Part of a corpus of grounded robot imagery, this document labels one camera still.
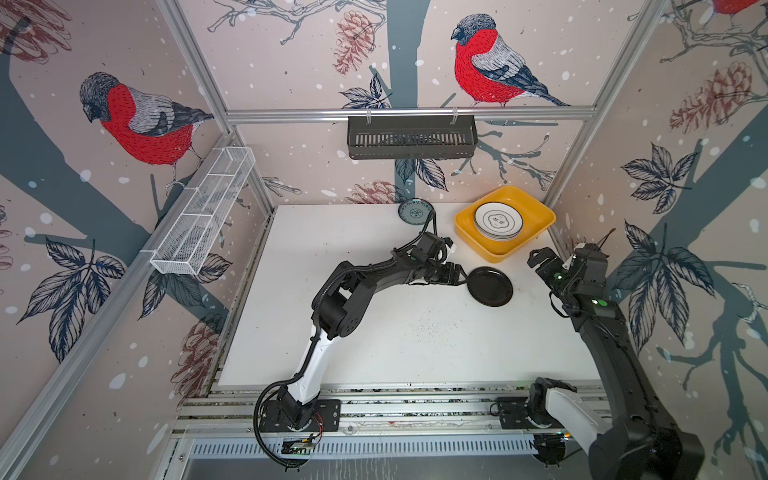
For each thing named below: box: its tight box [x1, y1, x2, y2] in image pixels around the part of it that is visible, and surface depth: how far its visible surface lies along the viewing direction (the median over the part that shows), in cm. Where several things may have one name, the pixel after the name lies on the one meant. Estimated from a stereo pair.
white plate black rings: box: [474, 201, 524, 241], surface depth 113 cm
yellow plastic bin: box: [455, 185, 557, 263], surface depth 116 cm
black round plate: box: [467, 266, 513, 307], surface depth 98 cm
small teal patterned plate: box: [398, 197, 435, 225], surface depth 125 cm
